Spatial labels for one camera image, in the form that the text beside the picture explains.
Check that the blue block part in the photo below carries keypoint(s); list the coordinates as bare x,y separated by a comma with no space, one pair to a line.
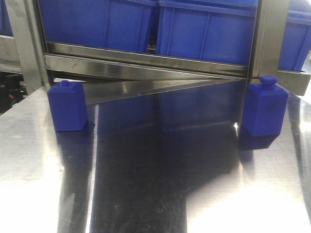
68,106

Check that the blue bin on rack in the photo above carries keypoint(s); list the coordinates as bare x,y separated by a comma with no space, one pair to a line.
206,30
111,24
297,37

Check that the blue bin left on rack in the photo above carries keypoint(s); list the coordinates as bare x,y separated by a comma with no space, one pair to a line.
111,24

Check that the blue bottle-shaped part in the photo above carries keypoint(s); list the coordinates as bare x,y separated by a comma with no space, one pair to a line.
264,107

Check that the blue bin centre on rack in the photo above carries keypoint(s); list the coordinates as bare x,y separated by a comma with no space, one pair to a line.
206,30

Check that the stainless steel shelf rack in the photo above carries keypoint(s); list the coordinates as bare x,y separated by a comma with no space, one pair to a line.
29,53

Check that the blue bin right on rack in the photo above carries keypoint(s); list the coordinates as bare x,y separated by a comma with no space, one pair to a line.
297,37

